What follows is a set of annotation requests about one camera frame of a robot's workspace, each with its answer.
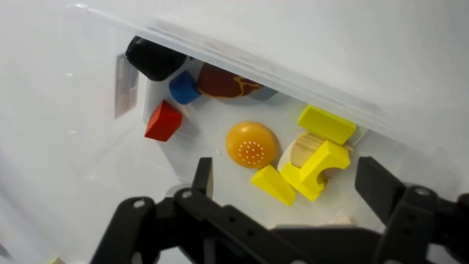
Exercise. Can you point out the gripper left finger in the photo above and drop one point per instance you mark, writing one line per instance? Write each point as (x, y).
(205, 220)

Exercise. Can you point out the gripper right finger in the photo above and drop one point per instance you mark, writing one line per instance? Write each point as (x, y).
(410, 212)

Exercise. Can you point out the pale wooden block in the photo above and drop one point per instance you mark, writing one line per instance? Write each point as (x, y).
(340, 219)

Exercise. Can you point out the yellow triangular block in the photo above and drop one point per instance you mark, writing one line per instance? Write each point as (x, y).
(273, 183)

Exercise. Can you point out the orange dome toy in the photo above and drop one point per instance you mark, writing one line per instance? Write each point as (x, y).
(251, 143)

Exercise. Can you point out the yellow arch block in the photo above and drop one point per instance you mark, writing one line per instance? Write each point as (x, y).
(322, 161)

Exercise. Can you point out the red wooden block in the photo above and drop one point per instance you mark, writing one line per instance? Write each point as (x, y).
(163, 123)

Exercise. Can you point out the natural wooden cylinder block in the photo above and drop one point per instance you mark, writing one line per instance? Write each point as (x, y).
(302, 150)

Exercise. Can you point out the yellow rectangular block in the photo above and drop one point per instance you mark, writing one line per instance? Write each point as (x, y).
(326, 124)

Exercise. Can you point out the blue wooden block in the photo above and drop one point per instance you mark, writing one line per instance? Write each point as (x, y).
(183, 88)

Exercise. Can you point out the brown round toy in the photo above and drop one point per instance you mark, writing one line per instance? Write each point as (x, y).
(220, 83)

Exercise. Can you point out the grey-blue block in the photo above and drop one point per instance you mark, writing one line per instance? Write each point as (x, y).
(263, 94)

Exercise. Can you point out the pale green block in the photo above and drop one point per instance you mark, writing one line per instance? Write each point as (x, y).
(56, 260)

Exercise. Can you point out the clear plastic bin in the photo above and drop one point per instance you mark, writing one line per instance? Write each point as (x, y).
(234, 62)

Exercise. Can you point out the black rounded toy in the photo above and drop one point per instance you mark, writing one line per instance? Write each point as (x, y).
(154, 60)

